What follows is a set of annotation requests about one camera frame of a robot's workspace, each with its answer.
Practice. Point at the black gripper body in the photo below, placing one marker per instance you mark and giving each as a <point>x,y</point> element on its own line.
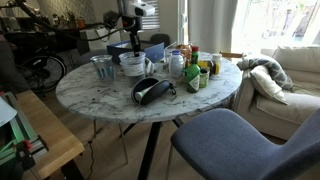
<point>132,24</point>

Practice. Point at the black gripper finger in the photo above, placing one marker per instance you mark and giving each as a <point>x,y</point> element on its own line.
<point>135,42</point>

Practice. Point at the clear cup with beans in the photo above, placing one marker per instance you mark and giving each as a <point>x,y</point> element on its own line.
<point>133,66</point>

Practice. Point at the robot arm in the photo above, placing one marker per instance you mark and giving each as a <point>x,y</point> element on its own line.
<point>122,7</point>

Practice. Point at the clear cup blue stripes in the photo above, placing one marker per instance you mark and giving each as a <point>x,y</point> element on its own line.
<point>104,67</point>

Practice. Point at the white window blinds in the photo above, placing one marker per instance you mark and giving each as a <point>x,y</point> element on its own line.
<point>151,22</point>

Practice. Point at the navy blue cardboard box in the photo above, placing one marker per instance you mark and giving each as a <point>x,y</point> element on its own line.
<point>154,52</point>

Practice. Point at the white tote bag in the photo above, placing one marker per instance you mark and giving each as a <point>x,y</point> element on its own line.
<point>100,38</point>

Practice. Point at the clear bottle blue cap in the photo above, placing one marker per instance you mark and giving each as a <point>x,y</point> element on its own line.
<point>176,64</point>

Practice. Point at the round marble table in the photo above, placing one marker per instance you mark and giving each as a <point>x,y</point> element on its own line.
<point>82,92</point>

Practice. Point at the black open glasses case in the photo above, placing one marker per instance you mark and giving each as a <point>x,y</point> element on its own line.
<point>149,89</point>

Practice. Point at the red cap sauce bottle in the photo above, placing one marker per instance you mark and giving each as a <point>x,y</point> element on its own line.
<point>195,50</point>

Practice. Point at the green lime juice bottle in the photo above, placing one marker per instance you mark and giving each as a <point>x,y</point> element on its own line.
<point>192,73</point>

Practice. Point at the white curtain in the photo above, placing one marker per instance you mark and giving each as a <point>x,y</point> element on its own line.
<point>211,23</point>

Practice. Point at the small green label jar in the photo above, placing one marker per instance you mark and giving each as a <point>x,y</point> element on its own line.
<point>204,78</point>

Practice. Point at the white pill bottle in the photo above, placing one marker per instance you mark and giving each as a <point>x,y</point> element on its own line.
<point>216,58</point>

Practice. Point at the black bicycle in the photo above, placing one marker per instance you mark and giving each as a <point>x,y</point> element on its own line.
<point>29,61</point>

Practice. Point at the grey patterned blanket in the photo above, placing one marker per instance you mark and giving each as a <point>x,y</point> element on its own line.
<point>274,68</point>

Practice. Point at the cream throw pillow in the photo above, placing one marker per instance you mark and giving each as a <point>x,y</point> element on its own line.
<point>265,85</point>

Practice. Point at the blue upholstered chair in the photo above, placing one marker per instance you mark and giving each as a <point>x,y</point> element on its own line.
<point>221,145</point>

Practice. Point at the green red clamp tool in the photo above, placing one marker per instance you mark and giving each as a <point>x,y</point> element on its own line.
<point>21,144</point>

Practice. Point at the beige sofa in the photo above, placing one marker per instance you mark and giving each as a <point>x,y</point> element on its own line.
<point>302,65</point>

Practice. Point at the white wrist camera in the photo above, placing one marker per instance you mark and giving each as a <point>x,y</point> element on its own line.
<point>141,9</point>

